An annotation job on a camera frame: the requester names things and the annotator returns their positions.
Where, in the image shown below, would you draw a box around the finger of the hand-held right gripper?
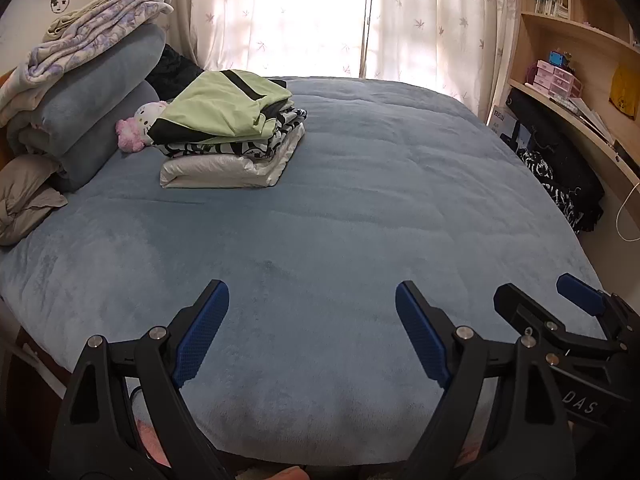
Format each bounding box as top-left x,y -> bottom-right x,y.
492,283 -> 621,368
556,272 -> 640,346

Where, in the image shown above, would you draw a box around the white cable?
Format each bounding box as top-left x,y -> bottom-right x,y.
615,190 -> 640,243

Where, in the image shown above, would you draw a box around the cream folded blanket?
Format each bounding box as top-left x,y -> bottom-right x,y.
42,0 -> 132,43

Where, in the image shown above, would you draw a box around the light green black jacket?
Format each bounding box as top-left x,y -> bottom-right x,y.
147,70 -> 293,143

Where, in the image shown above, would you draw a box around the pink drawer boxes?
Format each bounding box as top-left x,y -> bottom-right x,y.
532,60 -> 583,98

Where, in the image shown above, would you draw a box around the white cardboard box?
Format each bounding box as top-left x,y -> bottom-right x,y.
492,102 -> 531,151

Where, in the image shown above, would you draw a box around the row of books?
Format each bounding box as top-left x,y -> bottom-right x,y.
534,0 -> 570,20

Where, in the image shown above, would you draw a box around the blue bed blanket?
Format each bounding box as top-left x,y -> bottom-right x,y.
0,76 -> 608,466

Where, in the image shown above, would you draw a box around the white pink plush toy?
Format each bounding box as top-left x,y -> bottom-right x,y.
116,101 -> 173,153

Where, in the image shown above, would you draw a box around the stack of papers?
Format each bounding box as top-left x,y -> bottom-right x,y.
550,95 -> 617,143

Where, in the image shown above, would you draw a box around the white floral curtain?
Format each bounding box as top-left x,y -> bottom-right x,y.
365,0 -> 526,121
122,0 -> 373,81

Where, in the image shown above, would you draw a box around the black white patterned hanging garment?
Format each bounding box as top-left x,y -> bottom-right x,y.
517,147 -> 586,233

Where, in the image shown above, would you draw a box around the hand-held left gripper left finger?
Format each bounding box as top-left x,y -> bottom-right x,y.
50,280 -> 231,480

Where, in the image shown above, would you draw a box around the black white patterned folded garment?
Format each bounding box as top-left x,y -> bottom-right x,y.
152,105 -> 307,159

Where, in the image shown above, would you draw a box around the purple floral folded blanket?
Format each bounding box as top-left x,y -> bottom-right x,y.
0,0 -> 175,121

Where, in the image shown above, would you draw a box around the black crumpled garment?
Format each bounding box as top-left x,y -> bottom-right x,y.
145,44 -> 206,101

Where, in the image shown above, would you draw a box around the wooden bookshelf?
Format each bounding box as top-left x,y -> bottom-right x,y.
487,0 -> 640,201

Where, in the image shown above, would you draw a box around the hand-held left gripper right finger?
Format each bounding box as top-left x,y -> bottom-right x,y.
395,281 -> 576,480

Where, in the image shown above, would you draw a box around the black hanging clothes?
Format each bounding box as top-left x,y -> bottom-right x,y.
505,90 -> 606,233

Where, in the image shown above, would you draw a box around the yellow cloth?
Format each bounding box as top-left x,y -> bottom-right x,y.
610,65 -> 640,121

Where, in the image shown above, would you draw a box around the grey-blue pillow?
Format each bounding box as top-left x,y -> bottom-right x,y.
7,22 -> 168,193

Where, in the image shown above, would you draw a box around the beige pillow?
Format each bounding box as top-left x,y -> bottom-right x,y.
0,154 -> 68,247

